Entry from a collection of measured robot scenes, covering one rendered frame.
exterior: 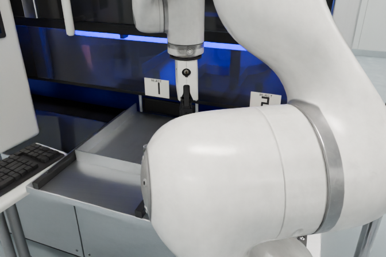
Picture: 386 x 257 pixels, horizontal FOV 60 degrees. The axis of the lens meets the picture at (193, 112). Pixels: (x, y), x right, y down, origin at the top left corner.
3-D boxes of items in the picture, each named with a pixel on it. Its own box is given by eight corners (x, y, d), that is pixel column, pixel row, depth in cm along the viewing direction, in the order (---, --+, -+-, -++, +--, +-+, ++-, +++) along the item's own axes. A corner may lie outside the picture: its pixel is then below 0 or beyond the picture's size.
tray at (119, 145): (135, 111, 122) (135, 102, 121) (203, 123, 114) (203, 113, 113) (76, 160, 94) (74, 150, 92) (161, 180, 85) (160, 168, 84)
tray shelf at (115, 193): (124, 114, 125) (124, 109, 124) (323, 148, 103) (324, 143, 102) (26, 191, 84) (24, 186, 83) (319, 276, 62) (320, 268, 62)
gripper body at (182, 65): (203, 56, 73) (203, 103, 78) (200, 45, 82) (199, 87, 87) (169, 56, 73) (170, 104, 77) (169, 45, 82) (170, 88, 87)
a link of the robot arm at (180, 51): (205, 46, 72) (205, 59, 74) (202, 37, 80) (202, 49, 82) (166, 46, 72) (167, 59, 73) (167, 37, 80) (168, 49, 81)
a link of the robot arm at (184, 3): (165, 46, 72) (207, 45, 73) (163, -20, 66) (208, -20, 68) (161, 38, 79) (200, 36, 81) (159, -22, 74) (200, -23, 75)
